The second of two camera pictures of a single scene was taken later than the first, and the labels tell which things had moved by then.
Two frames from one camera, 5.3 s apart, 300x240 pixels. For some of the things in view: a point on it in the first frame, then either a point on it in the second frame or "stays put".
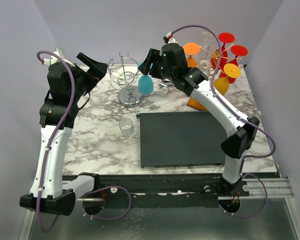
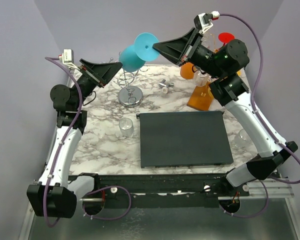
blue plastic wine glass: (145, 85) -> (133, 57)
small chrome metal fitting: (167, 84) stays put
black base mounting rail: (166, 190) stays put
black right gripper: (144, 67) -> (178, 50)
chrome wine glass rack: (124, 69) stays put
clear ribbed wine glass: (126, 127) stays put
